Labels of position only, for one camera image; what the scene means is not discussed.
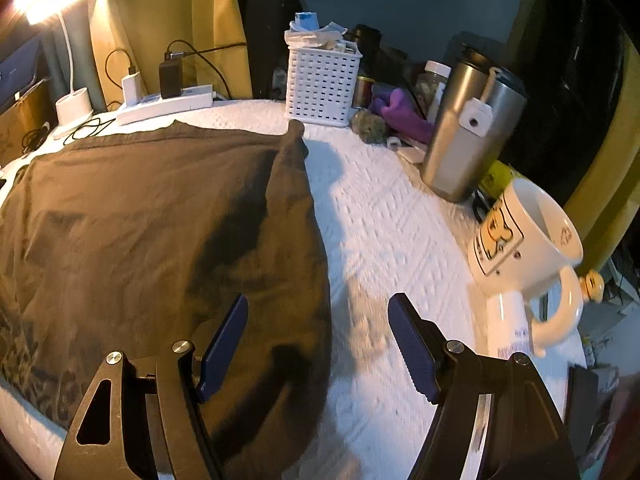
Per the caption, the coiled black cable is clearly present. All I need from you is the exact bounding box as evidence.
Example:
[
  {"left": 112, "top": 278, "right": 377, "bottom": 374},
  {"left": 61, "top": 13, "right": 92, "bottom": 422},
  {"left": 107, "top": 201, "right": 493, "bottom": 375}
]
[{"left": 60, "top": 115, "right": 117, "bottom": 148}]

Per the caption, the white cartoon mug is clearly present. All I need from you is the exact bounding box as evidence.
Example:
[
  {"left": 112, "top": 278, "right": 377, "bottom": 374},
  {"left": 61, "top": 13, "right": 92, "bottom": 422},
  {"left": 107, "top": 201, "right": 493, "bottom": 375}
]
[{"left": 468, "top": 178, "right": 604, "bottom": 358}]

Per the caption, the white desk lamp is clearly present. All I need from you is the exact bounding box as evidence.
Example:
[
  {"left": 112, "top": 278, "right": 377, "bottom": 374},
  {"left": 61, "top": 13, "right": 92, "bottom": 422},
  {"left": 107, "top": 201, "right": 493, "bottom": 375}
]
[{"left": 12, "top": 0, "right": 94, "bottom": 138}]

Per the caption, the white lotion tube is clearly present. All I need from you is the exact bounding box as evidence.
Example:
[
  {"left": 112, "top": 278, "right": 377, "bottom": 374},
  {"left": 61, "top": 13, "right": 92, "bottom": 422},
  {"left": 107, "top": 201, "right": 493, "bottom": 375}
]
[{"left": 486, "top": 290, "right": 533, "bottom": 360}]

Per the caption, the small black cable bundle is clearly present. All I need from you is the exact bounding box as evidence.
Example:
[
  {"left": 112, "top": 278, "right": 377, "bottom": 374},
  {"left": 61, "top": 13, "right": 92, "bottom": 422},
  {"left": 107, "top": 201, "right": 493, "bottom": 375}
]
[{"left": 19, "top": 123, "right": 51, "bottom": 157}]

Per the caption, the yellow curtain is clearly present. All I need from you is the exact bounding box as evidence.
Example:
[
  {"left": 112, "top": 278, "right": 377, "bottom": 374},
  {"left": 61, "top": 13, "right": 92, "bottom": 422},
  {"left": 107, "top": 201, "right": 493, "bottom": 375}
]
[{"left": 88, "top": 0, "right": 253, "bottom": 103}]

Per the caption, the white power strip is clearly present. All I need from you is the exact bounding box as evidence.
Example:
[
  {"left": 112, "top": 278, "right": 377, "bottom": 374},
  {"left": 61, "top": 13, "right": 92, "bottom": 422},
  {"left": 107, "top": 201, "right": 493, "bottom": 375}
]
[{"left": 116, "top": 84, "right": 216, "bottom": 126}]

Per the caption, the steel travel tumbler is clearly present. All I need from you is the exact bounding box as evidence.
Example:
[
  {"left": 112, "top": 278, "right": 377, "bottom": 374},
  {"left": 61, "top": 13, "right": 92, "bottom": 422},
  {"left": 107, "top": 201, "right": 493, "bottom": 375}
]
[{"left": 420, "top": 46, "right": 527, "bottom": 203}]

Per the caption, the dark brown t-shirt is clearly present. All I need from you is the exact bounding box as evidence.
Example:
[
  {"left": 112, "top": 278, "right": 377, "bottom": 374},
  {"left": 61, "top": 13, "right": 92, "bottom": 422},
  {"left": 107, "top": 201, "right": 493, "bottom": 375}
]
[{"left": 1, "top": 120, "right": 331, "bottom": 479}]

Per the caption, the white plastic basket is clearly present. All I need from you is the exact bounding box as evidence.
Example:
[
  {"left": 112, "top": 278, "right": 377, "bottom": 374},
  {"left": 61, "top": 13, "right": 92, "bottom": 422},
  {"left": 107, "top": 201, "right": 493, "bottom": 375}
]
[{"left": 284, "top": 23, "right": 362, "bottom": 127}]

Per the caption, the purple cloth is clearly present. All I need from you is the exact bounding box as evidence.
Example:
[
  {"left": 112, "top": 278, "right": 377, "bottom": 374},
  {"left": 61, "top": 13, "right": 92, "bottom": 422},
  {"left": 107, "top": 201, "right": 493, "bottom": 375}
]
[{"left": 369, "top": 88, "right": 434, "bottom": 144}]

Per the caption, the dark tablet screen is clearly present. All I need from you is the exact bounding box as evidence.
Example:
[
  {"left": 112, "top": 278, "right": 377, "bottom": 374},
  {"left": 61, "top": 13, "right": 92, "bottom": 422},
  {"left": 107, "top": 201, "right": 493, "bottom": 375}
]
[{"left": 0, "top": 36, "right": 46, "bottom": 113}]

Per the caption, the brown cardboard box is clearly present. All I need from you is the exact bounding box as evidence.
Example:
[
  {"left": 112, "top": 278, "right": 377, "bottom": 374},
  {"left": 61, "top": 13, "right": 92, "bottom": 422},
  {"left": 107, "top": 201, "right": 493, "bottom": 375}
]
[{"left": 0, "top": 78, "right": 58, "bottom": 166}]

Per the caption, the white charger plug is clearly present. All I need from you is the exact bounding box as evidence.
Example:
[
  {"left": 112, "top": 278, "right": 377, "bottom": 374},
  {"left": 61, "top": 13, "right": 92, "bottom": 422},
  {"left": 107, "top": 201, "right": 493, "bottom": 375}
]
[{"left": 122, "top": 72, "right": 143, "bottom": 107}]

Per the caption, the black charger adapter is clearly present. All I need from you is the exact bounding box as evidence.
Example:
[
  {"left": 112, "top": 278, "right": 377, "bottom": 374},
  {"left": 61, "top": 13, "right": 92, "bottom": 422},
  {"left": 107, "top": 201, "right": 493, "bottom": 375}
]
[{"left": 158, "top": 55, "right": 182, "bottom": 99}]

